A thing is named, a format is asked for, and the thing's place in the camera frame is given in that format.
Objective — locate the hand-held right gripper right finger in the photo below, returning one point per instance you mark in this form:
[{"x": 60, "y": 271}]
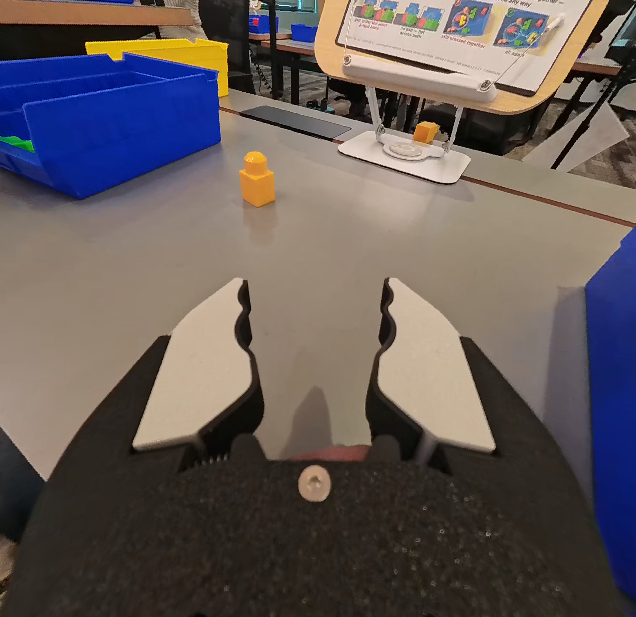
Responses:
[{"x": 432, "y": 373}]

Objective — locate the yellow plastic bin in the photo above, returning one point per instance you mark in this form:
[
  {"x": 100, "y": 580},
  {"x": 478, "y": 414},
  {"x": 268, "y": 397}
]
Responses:
[{"x": 189, "y": 55}]

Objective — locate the black office chair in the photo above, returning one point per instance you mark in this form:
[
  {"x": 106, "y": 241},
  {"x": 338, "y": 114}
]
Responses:
[{"x": 227, "y": 30}]

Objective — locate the small orange cube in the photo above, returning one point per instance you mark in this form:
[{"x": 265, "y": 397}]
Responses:
[{"x": 426, "y": 133}]

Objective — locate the wooden shelf board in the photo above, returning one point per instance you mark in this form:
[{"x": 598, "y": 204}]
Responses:
[{"x": 89, "y": 13}]

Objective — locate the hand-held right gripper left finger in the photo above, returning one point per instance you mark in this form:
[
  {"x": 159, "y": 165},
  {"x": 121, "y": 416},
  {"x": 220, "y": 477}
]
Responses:
[{"x": 197, "y": 373}]

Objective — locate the black inset table panel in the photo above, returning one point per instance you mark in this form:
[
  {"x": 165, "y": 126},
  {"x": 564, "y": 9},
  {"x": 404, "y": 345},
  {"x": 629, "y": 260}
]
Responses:
[{"x": 298, "y": 122}]

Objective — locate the small blue tray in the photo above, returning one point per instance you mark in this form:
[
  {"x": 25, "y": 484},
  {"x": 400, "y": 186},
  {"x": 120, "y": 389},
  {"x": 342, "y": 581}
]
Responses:
[{"x": 263, "y": 24}]

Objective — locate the printed instruction sheet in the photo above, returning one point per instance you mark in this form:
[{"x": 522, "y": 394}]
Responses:
[{"x": 447, "y": 21}]

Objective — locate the wooden clipboard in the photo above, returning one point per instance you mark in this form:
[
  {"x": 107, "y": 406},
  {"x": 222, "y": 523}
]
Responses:
[{"x": 581, "y": 75}]

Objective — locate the yellow toy block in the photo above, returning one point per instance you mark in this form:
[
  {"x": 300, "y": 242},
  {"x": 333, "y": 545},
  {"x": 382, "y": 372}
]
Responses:
[{"x": 257, "y": 185}]

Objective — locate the black tripod stand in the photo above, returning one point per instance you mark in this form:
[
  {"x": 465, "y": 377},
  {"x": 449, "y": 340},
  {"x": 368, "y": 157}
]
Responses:
[{"x": 596, "y": 90}]

